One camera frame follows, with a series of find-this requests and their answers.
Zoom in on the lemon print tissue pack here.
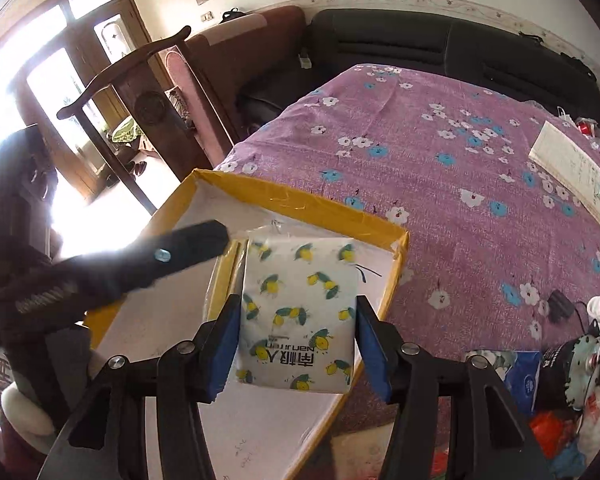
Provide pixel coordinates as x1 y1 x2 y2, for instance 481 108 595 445
236 236 358 393

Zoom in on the brown armchair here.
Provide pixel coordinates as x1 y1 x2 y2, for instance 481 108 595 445
163 6 306 166

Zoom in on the purple floral tablecloth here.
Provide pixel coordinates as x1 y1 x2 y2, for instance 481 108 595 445
218 64 600 359

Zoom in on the white paper notebook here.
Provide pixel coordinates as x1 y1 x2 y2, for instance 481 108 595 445
529 122 600 226

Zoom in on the wooden glass door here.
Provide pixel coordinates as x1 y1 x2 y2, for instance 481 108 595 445
0 0 182 261

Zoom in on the dark wooden chair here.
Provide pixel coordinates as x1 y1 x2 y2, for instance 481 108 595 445
56 26 211 214

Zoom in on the blue white tissue pack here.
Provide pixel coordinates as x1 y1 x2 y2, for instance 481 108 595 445
465 349 542 418

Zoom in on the left hand white glove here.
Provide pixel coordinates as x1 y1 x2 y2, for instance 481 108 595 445
1 382 56 455

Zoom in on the yellow cardboard box tray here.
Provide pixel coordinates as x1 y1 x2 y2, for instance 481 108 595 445
85 169 408 479

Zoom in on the black sofa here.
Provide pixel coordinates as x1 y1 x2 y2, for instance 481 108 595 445
236 9 600 132

